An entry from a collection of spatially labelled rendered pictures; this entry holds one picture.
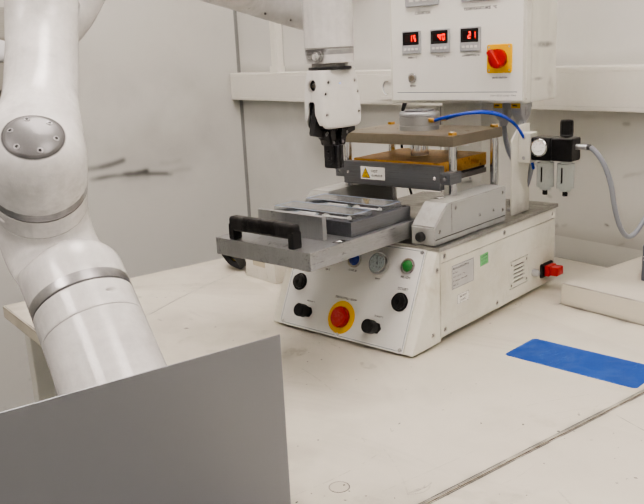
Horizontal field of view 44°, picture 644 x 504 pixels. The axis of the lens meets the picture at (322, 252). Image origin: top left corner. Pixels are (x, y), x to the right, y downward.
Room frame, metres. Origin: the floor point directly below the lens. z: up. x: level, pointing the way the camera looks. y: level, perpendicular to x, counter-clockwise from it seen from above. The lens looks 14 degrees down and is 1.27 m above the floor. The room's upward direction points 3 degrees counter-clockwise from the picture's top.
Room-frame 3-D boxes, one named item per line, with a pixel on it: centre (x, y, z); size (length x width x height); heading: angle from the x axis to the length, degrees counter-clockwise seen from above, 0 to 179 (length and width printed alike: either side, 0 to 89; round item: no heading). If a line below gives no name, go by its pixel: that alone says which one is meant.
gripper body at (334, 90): (1.39, -0.03, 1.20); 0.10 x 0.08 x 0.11; 136
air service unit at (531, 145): (1.53, -0.46, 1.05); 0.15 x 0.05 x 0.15; 48
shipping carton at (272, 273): (1.86, 0.08, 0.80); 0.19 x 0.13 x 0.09; 126
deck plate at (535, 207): (1.60, -0.23, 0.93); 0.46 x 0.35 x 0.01; 138
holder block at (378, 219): (1.39, -0.03, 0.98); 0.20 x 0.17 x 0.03; 48
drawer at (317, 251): (1.35, 0.00, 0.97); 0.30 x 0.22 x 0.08; 138
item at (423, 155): (1.57, -0.21, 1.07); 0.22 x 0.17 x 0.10; 48
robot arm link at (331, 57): (1.38, -0.03, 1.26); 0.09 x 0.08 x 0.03; 136
